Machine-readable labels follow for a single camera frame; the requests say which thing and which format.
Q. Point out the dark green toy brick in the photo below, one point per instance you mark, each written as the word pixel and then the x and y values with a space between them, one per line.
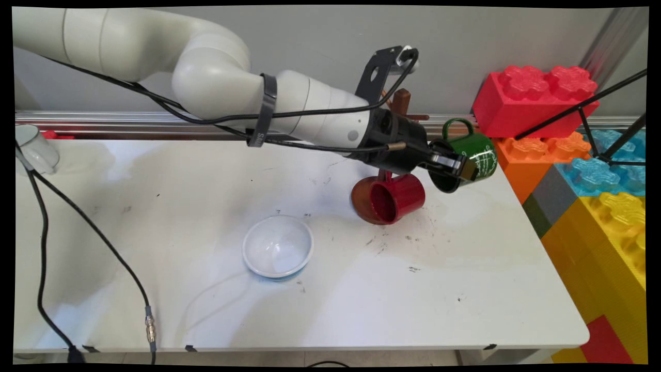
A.
pixel 536 217

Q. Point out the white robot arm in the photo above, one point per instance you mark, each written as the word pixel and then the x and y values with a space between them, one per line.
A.
pixel 217 77

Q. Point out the brown wooden mug tree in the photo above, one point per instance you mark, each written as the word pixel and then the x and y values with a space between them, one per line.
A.
pixel 401 101

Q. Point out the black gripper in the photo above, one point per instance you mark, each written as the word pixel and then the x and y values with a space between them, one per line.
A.
pixel 395 142

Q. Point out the white ceramic mug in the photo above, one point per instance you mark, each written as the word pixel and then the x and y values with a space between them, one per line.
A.
pixel 33 150

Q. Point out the low red toy brick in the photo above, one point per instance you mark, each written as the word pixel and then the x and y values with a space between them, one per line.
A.
pixel 604 343

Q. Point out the yellow toy brick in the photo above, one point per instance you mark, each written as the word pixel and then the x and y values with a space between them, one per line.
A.
pixel 594 258

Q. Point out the small red block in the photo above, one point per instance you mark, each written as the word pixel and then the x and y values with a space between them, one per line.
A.
pixel 57 135

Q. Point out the black tripod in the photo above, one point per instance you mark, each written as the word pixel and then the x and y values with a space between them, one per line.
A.
pixel 583 116

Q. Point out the blue and grey toy brick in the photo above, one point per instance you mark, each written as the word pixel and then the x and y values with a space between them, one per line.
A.
pixel 594 175

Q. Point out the large red toy brick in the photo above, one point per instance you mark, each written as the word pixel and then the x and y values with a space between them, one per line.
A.
pixel 516 111

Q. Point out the white bowl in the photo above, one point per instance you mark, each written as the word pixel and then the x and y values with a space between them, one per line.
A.
pixel 278 247

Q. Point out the horizontal aluminium rail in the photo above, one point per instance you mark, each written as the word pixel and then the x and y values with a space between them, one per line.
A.
pixel 103 124

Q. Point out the orange toy brick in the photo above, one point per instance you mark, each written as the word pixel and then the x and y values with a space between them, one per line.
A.
pixel 521 165

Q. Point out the red enamel mug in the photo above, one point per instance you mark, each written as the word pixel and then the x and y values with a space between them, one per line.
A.
pixel 405 196

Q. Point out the upright aluminium profile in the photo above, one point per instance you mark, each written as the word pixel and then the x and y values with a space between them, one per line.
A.
pixel 612 41

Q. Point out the green enamel mug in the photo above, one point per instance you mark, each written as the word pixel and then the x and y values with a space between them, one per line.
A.
pixel 480 150

